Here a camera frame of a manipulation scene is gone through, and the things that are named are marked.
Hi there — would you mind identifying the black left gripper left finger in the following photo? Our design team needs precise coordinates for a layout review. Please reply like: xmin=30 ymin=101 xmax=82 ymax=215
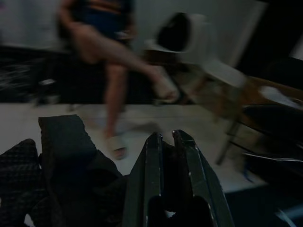
xmin=122 ymin=132 xmax=164 ymax=227

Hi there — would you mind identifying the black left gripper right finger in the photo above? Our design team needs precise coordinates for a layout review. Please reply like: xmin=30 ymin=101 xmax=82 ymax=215
xmin=172 ymin=129 xmax=235 ymax=227

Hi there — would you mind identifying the beige slide sandal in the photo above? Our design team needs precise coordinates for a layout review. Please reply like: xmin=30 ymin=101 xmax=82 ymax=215
xmin=155 ymin=77 xmax=181 ymax=105
xmin=109 ymin=135 xmax=129 ymax=160

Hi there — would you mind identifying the black fabric-wrapped block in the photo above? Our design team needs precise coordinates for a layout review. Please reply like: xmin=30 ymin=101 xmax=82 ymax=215
xmin=38 ymin=114 xmax=128 ymax=227

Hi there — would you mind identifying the brown wooden table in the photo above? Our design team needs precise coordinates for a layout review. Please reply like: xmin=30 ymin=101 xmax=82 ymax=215
xmin=220 ymin=75 xmax=303 ymax=133

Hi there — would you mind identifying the white chair with wooden legs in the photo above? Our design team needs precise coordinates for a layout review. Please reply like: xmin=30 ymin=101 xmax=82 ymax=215
xmin=143 ymin=13 xmax=248 ymax=166

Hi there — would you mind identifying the person with bare legs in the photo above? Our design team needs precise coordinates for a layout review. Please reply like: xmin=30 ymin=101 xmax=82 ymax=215
xmin=58 ymin=0 xmax=181 ymax=160

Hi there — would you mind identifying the black mesh cloth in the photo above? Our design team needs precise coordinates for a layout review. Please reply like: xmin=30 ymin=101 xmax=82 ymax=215
xmin=0 ymin=139 xmax=49 ymax=227

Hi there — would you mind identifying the black bag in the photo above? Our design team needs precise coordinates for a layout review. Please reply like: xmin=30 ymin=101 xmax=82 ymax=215
xmin=156 ymin=13 xmax=190 ymax=52

